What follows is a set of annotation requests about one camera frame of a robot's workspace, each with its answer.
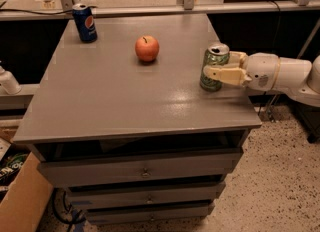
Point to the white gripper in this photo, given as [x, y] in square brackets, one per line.
[261, 71]

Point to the green soda can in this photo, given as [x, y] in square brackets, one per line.
[217, 53]

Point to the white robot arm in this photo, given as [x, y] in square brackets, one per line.
[296, 78]

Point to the blue Pepsi can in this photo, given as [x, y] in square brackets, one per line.
[84, 21]

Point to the red apple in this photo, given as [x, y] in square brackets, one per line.
[147, 48]

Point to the grey drawer cabinet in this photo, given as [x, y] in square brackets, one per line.
[100, 100]

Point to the top grey drawer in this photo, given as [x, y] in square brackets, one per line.
[140, 168]

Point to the grey drawer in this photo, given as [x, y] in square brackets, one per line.
[197, 209]
[140, 168]
[146, 195]

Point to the middle grey drawer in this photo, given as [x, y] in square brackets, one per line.
[146, 195]

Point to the bottom grey drawer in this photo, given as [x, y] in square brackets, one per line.
[197, 209]

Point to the white pipe at left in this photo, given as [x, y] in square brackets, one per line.
[9, 82]

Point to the cardboard box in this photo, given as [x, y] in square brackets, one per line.
[24, 204]

